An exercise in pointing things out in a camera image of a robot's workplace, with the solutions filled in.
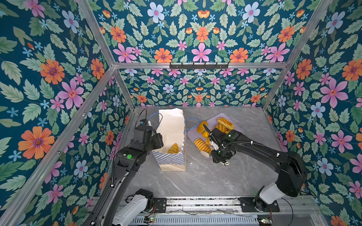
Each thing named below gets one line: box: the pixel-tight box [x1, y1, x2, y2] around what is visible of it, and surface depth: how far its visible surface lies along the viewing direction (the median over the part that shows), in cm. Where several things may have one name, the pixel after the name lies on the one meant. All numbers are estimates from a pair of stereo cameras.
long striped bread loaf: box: [193, 137, 212, 154], surface depth 95 cm
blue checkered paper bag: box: [152, 107, 188, 171], surface depth 79 cm
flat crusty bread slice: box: [216, 117, 236, 130], surface depth 107 cm
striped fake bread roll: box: [213, 123, 230, 135], surface depth 103 cm
